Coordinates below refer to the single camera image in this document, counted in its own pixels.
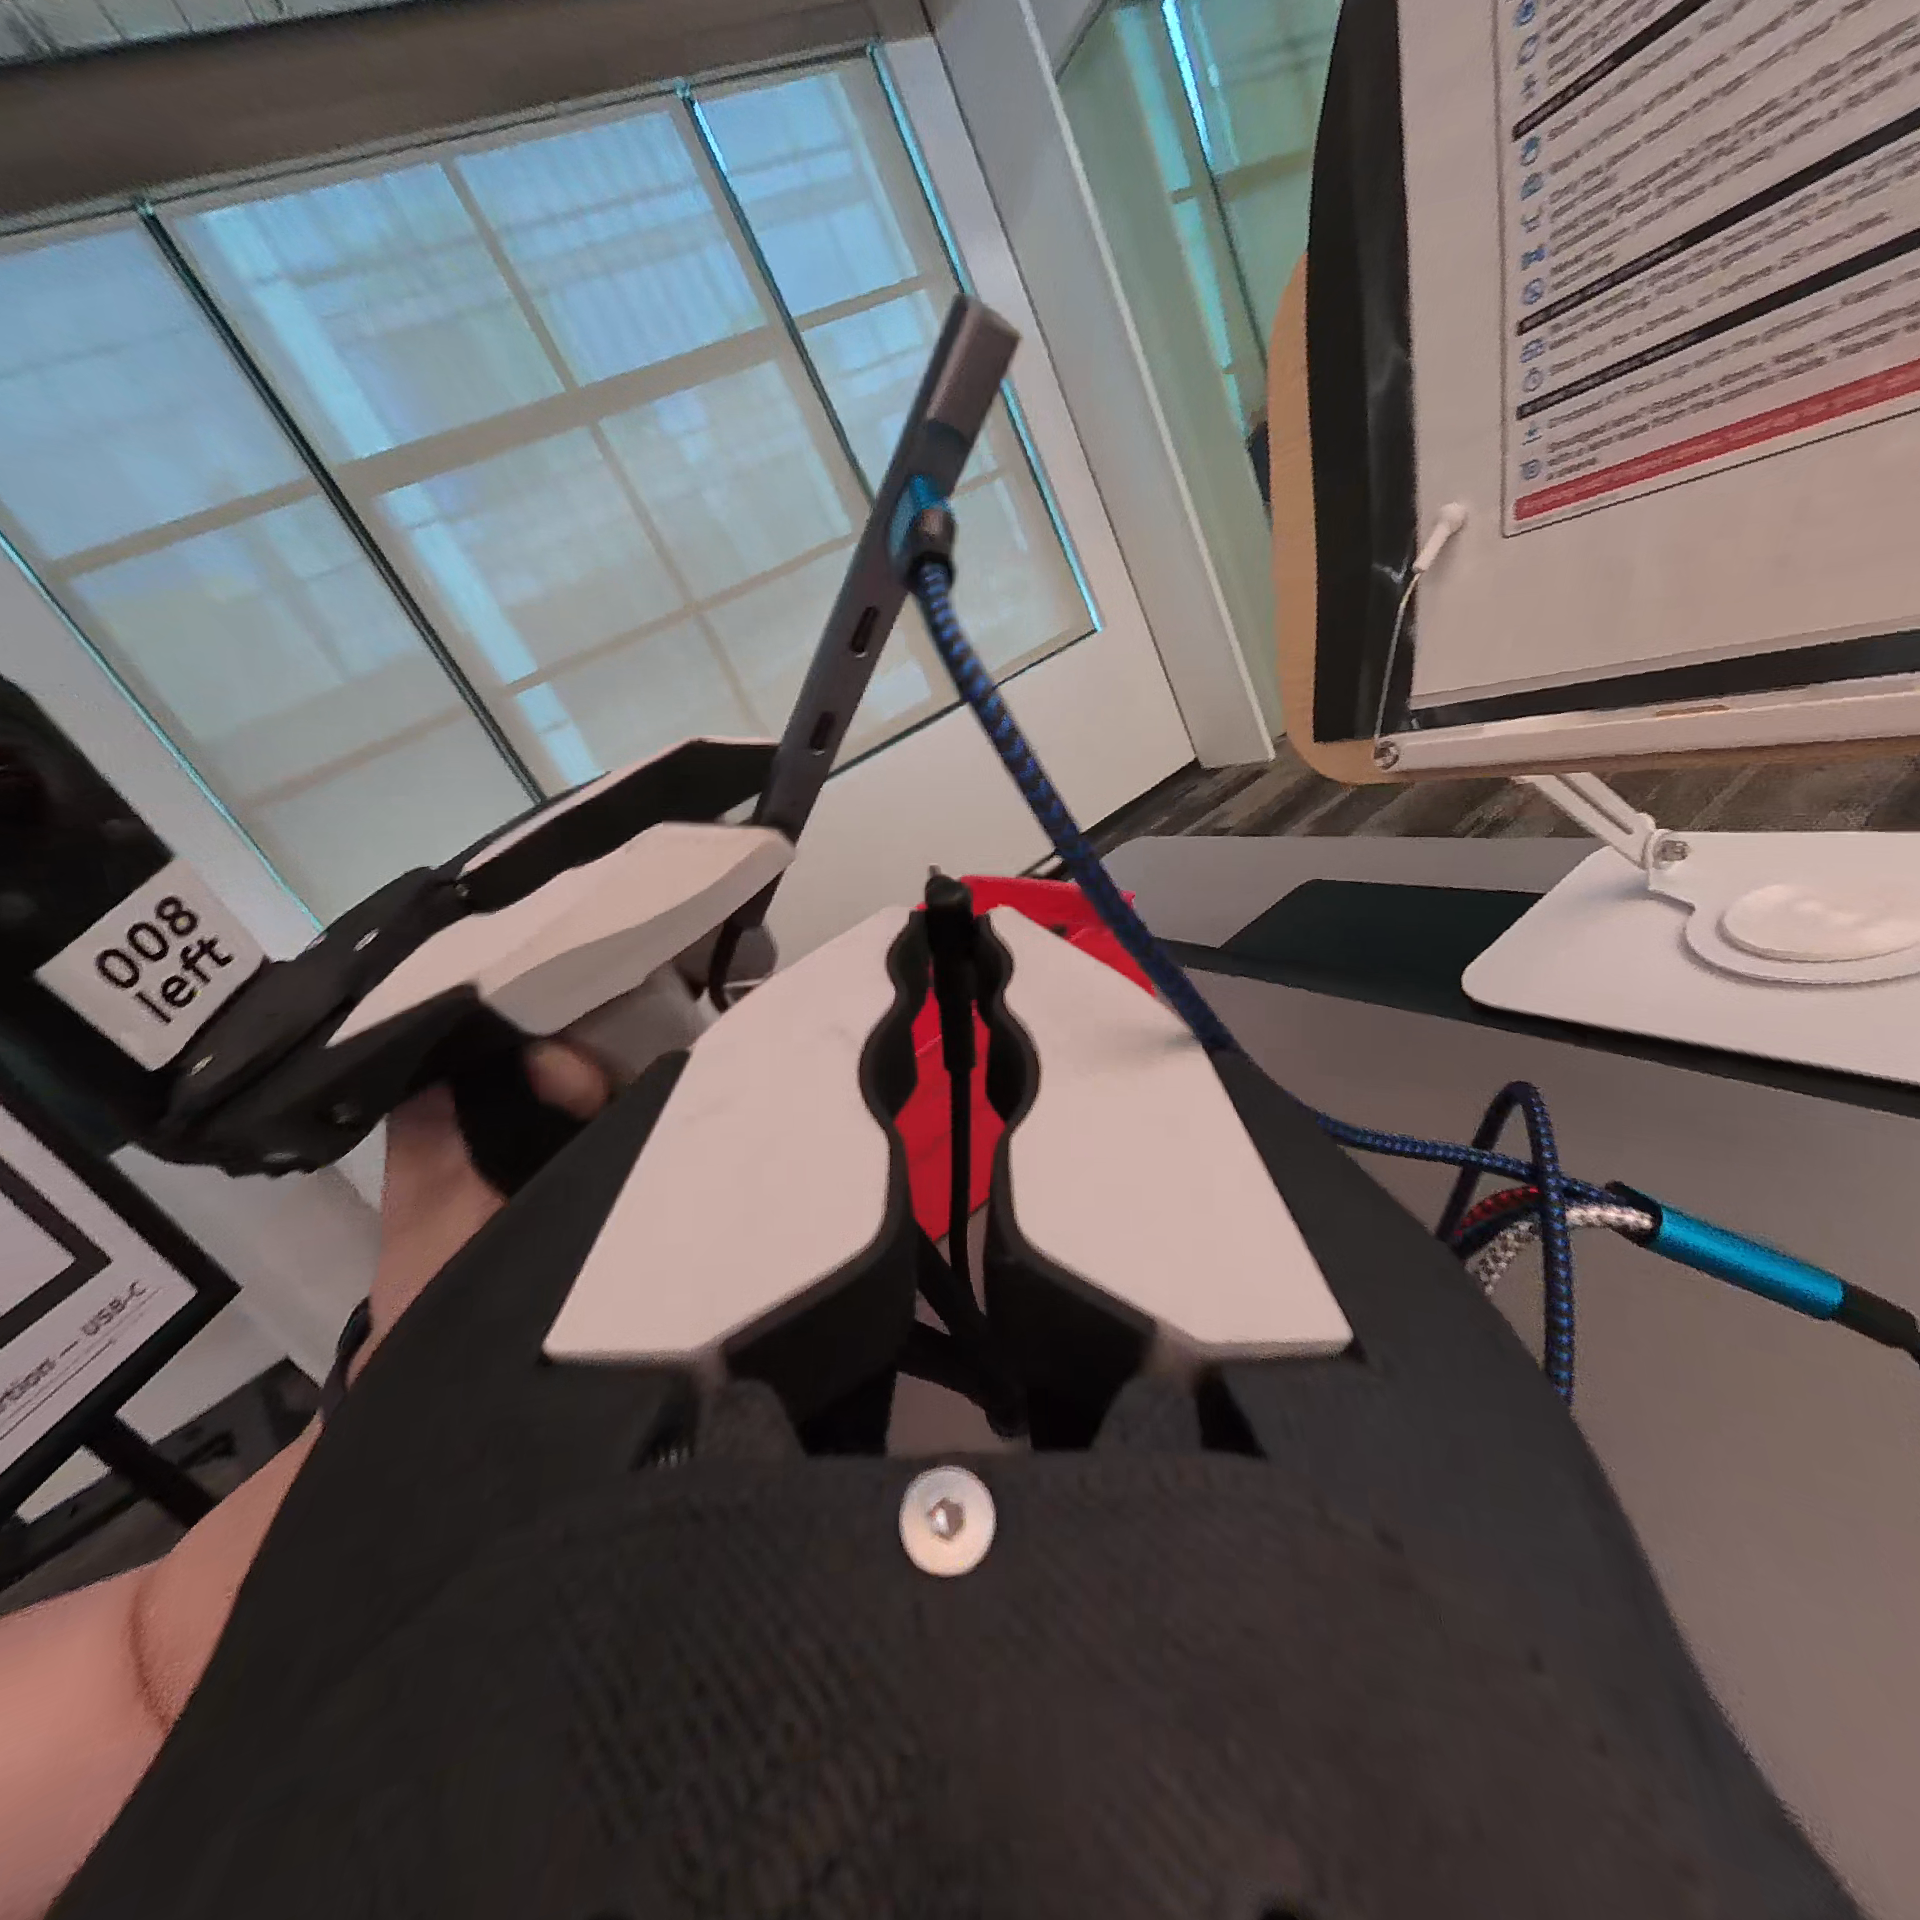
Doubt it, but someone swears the black usb-c cable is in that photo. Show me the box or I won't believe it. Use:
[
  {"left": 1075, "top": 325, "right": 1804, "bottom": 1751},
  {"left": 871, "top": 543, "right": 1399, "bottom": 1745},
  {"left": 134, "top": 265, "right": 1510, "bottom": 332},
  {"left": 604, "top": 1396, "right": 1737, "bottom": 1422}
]
[{"left": 907, "top": 867, "right": 1038, "bottom": 1443}]

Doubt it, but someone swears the red plastic bin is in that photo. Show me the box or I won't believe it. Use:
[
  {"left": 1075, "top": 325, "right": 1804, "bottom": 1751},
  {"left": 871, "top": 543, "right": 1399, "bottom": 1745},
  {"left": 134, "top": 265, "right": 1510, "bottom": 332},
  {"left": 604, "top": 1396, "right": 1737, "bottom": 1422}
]
[{"left": 938, "top": 873, "right": 1164, "bottom": 1248}]

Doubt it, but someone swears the blue braided multi-head cable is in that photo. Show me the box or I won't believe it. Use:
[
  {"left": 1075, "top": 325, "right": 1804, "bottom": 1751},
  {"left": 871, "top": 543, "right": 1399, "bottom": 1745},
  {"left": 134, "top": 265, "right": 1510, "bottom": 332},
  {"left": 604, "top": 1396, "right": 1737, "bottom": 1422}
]
[{"left": 883, "top": 477, "right": 1920, "bottom": 1404}]

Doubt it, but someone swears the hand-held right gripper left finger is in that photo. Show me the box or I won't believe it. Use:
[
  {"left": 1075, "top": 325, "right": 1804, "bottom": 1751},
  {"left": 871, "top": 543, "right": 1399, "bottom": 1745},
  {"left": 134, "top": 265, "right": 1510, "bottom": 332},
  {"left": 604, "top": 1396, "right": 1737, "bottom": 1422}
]
[{"left": 540, "top": 903, "right": 922, "bottom": 1374}]

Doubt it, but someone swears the person's left forearm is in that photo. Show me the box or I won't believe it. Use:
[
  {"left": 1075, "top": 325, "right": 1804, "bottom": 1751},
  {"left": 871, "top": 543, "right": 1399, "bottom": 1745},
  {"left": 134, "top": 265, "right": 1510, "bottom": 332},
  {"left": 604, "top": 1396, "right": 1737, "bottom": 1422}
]
[{"left": 0, "top": 1289, "right": 453, "bottom": 1920}]

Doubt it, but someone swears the person's left hand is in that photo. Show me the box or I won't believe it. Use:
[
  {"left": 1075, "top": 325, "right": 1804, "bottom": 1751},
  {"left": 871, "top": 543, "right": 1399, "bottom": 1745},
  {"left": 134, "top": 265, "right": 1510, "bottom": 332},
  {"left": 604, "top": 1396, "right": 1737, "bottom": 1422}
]
[{"left": 367, "top": 1037, "right": 615, "bottom": 1336}]

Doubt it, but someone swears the black USB hub with cable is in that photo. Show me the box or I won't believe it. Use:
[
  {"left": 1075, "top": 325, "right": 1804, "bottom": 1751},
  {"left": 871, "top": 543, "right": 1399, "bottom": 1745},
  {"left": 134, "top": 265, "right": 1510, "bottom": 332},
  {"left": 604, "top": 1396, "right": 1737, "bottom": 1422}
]
[{"left": 703, "top": 295, "right": 1023, "bottom": 1009}]

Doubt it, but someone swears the white tablet stand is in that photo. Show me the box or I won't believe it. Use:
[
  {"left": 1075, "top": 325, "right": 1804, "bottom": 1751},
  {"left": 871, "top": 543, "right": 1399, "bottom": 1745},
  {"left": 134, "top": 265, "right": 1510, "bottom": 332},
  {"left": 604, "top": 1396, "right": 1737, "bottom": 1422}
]
[{"left": 1462, "top": 773, "right": 1920, "bottom": 1085}]

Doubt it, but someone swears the framed marker sign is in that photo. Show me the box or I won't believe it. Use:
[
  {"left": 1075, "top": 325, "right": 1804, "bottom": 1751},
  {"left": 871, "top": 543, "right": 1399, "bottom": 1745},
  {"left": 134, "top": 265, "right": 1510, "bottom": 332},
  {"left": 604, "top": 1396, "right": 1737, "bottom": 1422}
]
[{"left": 0, "top": 1101, "right": 245, "bottom": 1531}]

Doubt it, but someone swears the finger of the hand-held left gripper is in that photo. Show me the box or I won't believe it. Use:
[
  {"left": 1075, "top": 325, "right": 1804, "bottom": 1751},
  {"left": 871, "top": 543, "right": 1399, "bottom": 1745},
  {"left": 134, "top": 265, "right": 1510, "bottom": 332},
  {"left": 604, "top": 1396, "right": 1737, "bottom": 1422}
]
[
  {"left": 319, "top": 822, "right": 801, "bottom": 1039},
  {"left": 449, "top": 735, "right": 783, "bottom": 903}
]

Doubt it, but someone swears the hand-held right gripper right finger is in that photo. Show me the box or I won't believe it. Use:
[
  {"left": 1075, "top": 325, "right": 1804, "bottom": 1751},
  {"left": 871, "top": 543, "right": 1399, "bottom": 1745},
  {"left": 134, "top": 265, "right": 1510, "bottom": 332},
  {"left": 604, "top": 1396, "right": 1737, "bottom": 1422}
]
[{"left": 982, "top": 907, "right": 1359, "bottom": 1367}]

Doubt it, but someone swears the black wristband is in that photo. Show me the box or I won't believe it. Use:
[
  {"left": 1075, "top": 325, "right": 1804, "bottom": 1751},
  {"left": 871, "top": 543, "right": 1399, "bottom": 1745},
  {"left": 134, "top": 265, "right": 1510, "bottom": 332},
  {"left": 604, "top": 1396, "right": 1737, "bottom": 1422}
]
[{"left": 319, "top": 1296, "right": 378, "bottom": 1427}]

